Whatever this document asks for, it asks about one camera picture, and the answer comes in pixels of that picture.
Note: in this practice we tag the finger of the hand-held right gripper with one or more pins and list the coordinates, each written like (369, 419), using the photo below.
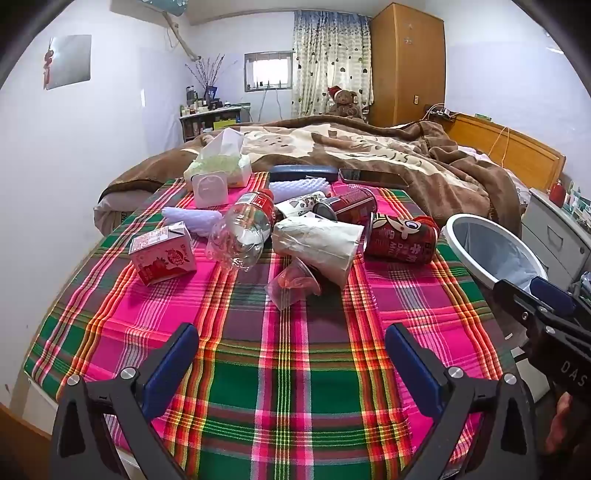
(512, 300)
(554, 293)

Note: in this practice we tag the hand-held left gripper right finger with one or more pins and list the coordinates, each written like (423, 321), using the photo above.
(413, 369)

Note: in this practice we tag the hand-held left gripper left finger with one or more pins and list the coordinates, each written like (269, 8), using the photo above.
(171, 364)

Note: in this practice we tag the white trash bin with liner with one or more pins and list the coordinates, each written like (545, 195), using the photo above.
(455, 240)

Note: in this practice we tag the red white milk carton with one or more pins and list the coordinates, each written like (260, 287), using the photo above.
(161, 258)

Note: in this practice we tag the clear plastic bottle red label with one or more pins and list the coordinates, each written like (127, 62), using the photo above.
(244, 226)

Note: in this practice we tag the white yogurt cup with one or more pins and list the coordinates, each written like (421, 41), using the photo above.
(208, 189)

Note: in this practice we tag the white foam fruit net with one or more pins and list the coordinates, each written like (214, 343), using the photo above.
(300, 189)
(189, 219)

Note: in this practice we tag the person's right hand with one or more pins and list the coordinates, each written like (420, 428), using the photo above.
(561, 424)

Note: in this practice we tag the grey drawer nightstand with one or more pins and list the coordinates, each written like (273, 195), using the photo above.
(554, 230)

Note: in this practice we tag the pile of small boxes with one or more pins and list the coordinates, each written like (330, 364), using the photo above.
(579, 198)

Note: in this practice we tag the red jar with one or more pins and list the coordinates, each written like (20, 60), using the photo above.
(557, 194)

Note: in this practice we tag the pink green plaid cloth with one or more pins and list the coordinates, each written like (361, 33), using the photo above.
(300, 369)

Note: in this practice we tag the red Pringles can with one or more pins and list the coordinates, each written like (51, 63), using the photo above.
(406, 240)

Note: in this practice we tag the brown beige fleece blanket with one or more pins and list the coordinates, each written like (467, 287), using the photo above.
(438, 184)

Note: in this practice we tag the wooden bed headboard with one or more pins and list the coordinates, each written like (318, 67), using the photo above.
(521, 152)

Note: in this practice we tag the small clear jelly cup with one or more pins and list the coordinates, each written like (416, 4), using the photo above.
(291, 284)

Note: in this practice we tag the crumpled beige paper bag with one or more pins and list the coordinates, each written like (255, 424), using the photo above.
(314, 240)

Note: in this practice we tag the black smartphone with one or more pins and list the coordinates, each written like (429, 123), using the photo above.
(374, 177)

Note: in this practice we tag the white patterned paper cup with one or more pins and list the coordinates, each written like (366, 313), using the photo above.
(300, 205)

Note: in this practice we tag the power strip with plugs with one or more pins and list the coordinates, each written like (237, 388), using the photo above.
(441, 110)

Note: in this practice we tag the yellow dotted tissue pack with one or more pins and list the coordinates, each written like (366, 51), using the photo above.
(221, 161)

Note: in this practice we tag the dark blue glasses case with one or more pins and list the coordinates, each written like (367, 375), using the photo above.
(300, 171)

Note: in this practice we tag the cluttered storage shelf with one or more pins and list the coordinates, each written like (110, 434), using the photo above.
(212, 122)

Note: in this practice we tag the brown teddy bear red hat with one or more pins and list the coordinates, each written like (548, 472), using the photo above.
(344, 104)

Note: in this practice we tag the row of toiletry bottles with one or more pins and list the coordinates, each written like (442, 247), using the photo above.
(196, 104)

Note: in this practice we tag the wooden wardrobe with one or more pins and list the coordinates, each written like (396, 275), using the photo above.
(406, 60)

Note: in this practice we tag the dried branches in vase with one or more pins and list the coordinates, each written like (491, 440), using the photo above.
(207, 74)

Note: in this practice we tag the heart patterned curtain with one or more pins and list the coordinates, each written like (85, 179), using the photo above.
(332, 55)

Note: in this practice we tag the small barred window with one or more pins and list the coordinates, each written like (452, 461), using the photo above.
(268, 71)

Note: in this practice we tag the wrapped air conditioner pipe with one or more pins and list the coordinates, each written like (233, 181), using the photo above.
(178, 39)

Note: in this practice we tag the silver wall poster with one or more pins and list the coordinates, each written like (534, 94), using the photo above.
(69, 62)

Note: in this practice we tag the wall air conditioner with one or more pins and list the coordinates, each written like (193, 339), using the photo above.
(164, 5)

